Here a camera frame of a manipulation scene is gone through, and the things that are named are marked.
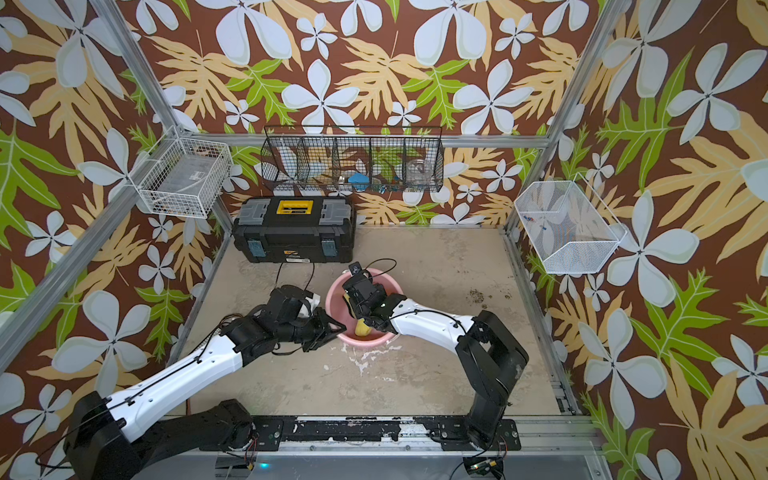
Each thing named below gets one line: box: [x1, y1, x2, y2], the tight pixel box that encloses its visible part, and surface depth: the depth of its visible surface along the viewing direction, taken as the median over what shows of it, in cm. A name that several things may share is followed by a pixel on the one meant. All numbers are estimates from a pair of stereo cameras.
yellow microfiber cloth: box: [355, 318, 371, 337], surface depth 86 cm
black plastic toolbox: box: [232, 195, 355, 263], surface depth 101 cm
